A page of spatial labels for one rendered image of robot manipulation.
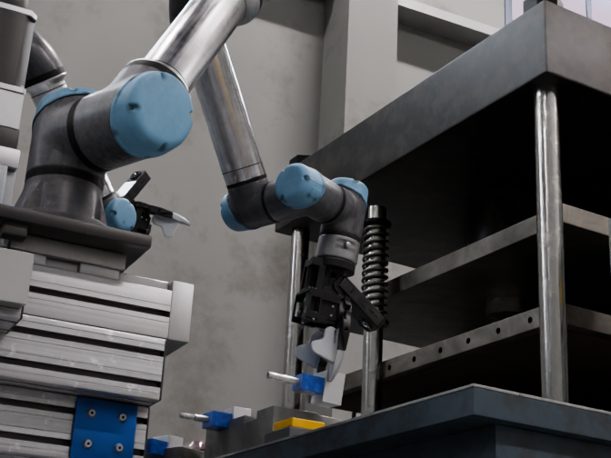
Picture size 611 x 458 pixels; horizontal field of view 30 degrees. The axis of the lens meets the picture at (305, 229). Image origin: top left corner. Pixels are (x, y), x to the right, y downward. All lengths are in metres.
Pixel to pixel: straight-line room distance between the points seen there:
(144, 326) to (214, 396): 3.80
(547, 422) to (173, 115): 0.67
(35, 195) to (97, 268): 0.14
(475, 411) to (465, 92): 1.69
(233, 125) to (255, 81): 4.07
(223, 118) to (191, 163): 3.73
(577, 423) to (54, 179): 0.80
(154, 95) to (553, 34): 1.39
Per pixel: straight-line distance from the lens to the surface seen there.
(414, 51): 6.71
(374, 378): 3.16
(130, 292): 1.66
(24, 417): 1.62
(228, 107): 2.02
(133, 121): 1.61
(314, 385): 1.95
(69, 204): 1.66
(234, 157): 2.02
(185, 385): 5.40
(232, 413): 2.12
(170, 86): 1.65
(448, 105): 3.03
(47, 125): 1.74
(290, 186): 1.93
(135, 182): 2.65
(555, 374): 2.53
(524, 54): 2.83
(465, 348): 2.89
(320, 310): 1.96
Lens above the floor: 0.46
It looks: 22 degrees up
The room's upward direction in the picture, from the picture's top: 3 degrees clockwise
